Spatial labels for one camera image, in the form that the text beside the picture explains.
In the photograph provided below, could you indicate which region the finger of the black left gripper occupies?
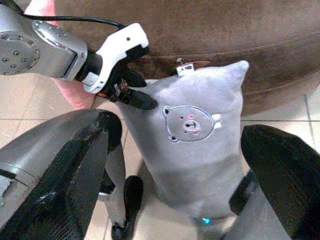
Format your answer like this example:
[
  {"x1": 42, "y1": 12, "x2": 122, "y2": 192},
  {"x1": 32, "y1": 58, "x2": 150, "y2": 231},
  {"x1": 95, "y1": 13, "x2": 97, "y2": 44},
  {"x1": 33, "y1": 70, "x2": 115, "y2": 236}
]
[
  {"x1": 123, "y1": 65, "x2": 148, "y2": 88},
  {"x1": 121, "y1": 89, "x2": 159, "y2": 111}
]

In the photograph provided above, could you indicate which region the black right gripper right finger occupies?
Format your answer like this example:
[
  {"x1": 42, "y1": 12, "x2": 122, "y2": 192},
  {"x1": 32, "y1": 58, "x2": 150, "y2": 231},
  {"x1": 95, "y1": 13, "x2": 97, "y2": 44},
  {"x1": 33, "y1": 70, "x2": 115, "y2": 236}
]
[{"x1": 241, "y1": 124, "x2": 320, "y2": 240}]

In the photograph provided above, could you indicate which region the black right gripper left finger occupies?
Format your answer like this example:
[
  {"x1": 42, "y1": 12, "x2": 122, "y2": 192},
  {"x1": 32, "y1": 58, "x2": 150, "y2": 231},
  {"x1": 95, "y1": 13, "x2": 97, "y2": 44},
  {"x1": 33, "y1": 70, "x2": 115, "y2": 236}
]
[{"x1": 0, "y1": 124, "x2": 110, "y2": 240}]

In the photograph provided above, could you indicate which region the grey bear print pillow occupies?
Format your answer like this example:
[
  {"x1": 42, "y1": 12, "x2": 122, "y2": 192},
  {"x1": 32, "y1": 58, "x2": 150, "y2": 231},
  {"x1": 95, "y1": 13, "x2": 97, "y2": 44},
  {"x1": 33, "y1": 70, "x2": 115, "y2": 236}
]
[{"x1": 116, "y1": 59, "x2": 252, "y2": 221}]

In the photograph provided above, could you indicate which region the white pillow tag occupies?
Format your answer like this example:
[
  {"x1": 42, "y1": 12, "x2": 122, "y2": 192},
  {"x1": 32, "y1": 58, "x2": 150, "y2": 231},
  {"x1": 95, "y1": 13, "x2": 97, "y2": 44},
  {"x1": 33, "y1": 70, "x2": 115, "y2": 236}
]
[{"x1": 175, "y1": 58, "x2": 196, "y2": 76}]

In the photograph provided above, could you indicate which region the brown sofa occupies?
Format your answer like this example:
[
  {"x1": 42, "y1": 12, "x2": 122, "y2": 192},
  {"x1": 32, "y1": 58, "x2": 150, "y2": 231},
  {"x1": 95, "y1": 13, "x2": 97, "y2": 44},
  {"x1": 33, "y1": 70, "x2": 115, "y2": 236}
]
[{"x1": 53, "y1": 0, "x2": 320, "y2": 117}]

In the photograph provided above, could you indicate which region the pink cloth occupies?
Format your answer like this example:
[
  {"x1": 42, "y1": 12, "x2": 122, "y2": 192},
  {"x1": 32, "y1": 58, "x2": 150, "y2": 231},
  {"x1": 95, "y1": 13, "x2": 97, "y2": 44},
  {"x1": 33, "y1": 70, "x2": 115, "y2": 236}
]
[{"x1": 23, "y1": 0, "x2": 98, "y2": 111}]

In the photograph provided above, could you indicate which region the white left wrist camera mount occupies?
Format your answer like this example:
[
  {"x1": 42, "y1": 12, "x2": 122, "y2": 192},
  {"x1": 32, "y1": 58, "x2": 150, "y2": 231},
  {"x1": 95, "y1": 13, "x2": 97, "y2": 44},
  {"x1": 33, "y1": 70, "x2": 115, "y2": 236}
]
[{"x1": 83, "y1": 22, "x2": 150, "y2": 95}]

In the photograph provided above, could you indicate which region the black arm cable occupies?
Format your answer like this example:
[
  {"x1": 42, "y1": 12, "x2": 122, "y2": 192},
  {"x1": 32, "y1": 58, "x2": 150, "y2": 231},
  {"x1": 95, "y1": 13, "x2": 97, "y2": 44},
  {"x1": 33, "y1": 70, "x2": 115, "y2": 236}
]
[{"x1": 6, "y1": 0, "x2": 127, "y2": 29}]

